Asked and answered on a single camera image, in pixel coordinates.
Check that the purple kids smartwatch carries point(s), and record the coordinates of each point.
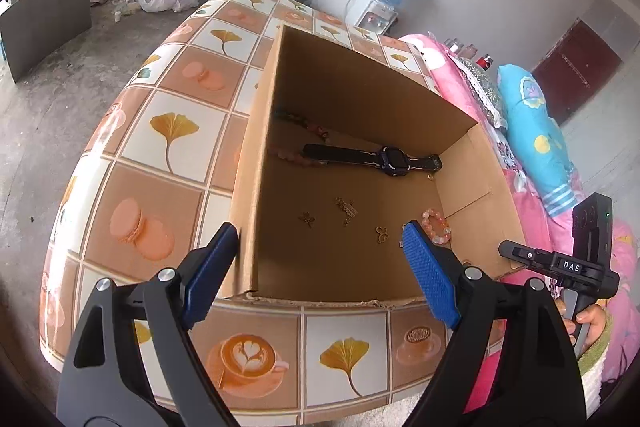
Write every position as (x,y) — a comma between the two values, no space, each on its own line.
(391,160)

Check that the dark grey cabinet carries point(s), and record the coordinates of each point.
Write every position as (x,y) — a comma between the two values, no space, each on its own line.
(32,29)

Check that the blue cartoon pillow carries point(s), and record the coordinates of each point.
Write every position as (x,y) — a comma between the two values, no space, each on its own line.
(537,140)

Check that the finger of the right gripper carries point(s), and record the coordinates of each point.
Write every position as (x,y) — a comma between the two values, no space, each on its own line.
(532,258)

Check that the gold butterfly brooch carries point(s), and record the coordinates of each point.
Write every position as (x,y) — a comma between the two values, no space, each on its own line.
(381,235)

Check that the patterned tablecloth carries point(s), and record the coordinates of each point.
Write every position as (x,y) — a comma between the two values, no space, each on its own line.
(157,179)

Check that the pink floral blanket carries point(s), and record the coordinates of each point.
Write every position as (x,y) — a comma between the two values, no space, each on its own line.
(600,367)

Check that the person right hand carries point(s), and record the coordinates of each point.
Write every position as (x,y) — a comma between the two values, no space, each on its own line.
(589,328)

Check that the white water dispenser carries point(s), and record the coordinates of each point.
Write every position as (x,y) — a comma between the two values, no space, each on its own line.
(371,15)

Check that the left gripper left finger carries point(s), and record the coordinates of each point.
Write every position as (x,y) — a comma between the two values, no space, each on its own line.
(131,361)

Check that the grey lace pillow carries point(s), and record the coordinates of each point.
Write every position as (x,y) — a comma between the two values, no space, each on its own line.
(485,92)

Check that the brown cardboard box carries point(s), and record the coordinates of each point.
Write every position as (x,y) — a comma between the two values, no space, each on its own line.
(293,244)

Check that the gold ring earring with charm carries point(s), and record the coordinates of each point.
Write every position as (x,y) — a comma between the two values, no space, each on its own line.
(349,210)

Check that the dark red door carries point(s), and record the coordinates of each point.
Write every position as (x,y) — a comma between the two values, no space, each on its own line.
(575,70)

